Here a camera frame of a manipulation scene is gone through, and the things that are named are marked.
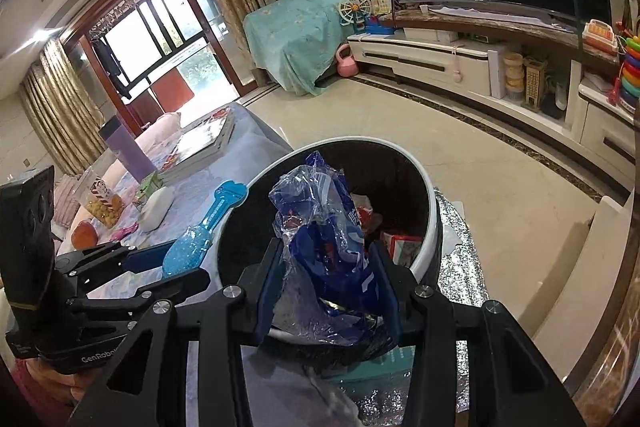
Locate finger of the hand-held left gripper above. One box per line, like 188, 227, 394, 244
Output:
55, 241, 176, 290
70, 268, 211, 323

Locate teal covered furniture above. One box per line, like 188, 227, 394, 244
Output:
243, 0, 353, 96

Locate teal box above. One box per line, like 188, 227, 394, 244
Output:
320, 344, 416, 380

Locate rainbow ring stacker toy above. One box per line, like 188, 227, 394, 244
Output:
617, 34, 640, 100

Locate orange toy cash register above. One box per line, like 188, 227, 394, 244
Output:
582, 19, 618, 55

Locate white round bin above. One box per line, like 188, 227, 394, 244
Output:
210, 134, 443, 363

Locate green snack packet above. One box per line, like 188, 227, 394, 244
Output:
132, 171, 163, 210

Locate blue plastic bag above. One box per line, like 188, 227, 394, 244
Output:
269, 150, 396, 348

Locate white television cabinet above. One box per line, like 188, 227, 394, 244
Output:
347, 0, 640, 188

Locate clear popcorn cup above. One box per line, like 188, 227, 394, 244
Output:
75, 169, 126, 229

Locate ferris wheel toy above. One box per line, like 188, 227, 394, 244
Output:
336, 0, 372, 28

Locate wooden glass balcony door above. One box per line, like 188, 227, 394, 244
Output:
60, 0, 261, 128

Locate dark hanging clothes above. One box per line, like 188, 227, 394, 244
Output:
91, 38, 132, 100

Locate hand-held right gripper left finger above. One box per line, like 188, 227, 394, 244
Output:
65, 237, 286, 427

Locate pink striped cushion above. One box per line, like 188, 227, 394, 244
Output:
52, 174, 83, 228

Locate red apple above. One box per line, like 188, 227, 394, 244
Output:
71, 223, 98, 249

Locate wooden house shaped box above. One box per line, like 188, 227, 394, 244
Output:
521, 58, 548, 112

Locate blue patterned tablecloth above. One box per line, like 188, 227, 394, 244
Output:
55, 102, 361, 427

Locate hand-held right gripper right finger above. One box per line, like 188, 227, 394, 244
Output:
367, 241, 586, 427

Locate blue toy base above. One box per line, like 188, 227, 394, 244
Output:
350, 18, 396, 36

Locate purple tumbler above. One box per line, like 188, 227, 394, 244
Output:
98, 117, 157, 185

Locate silver glitter mat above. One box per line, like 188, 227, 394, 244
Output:
345, 187, 488, 427

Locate yellow container stack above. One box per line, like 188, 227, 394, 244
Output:
502, 52, 525, 100

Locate pink kettlebell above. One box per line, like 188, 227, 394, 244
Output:
335, 44, 357, 79

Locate person's left hand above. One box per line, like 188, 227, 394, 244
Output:
60, 372, 101, 413

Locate pink hair accessory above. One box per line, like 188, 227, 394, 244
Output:
107, 222, 138, 243

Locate white tissue pack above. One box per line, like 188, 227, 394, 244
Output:
137, 186, 175, 233

